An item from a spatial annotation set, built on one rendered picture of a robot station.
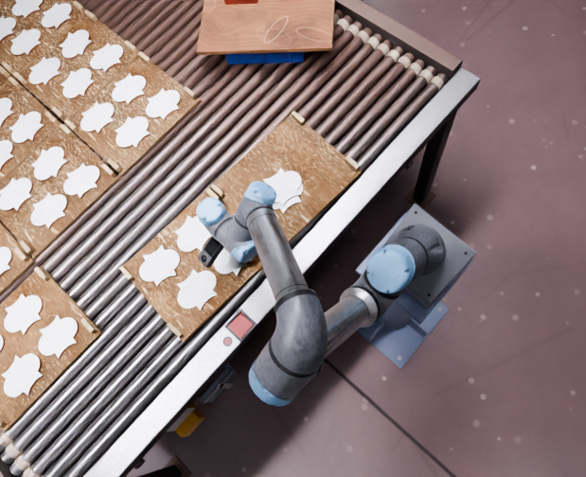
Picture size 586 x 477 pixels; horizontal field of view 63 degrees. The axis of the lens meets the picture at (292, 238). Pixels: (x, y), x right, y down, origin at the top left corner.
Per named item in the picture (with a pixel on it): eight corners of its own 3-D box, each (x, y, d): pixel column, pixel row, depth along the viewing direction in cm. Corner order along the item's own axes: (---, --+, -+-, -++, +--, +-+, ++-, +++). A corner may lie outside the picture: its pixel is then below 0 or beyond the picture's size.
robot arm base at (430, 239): (454, 238, 134) (441, 248, 127) (433, 282, 142) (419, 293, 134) (407, 214, 141) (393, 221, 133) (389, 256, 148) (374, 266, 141)
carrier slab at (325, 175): (363, 172, 166) (363, 170, 165) (276, 254, 161) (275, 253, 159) (293, 114, 178) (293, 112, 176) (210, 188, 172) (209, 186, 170)
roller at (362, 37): (373, 39, 190) (373, 29, 185) (-10, 429, 158) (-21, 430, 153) (364, 33, 191) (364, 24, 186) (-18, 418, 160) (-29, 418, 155)
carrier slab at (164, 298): (276, 255, 161) (275, 253, 159) (184, 343, 155) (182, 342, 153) (209, 189, 172) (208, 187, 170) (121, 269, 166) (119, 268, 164)
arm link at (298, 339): (306, 343, 87) (239, 174, 118) (280, 376, 93) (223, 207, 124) (356, 341, 93) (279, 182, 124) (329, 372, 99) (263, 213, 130)
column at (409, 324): (449, 309, 238) (497, 258, 156) (400, 368, 231) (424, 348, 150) (387, 261, 249) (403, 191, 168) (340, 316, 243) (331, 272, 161)
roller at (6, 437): (393, 51, 186) (394, 43, 182) (7, 452, 155) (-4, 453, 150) (383, 45, 188) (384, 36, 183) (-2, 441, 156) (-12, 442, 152)
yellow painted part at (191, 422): (205, 417, 175) (184, 418, 153) (188, 436, 174) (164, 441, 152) (191, 401, 178) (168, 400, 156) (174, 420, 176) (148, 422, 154)
